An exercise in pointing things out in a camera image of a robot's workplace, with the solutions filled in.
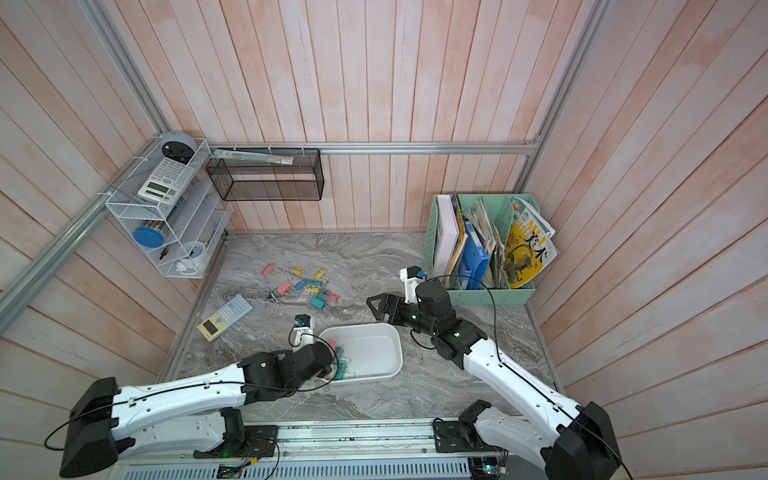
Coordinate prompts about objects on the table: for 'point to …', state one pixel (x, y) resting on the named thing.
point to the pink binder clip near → (284, 287)
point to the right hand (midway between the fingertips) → (376, 301)
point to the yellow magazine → (531, 244)
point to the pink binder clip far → (268, 269)
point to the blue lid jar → (148, 237)
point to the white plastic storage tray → (373, 351)
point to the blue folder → (474, 259)
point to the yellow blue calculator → (225, 317)
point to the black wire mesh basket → (246, 180)
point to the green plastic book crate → (490, 214)
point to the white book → (445, 234)
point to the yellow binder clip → (297, 271)
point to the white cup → (189, 254)
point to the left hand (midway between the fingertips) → (322, 352)
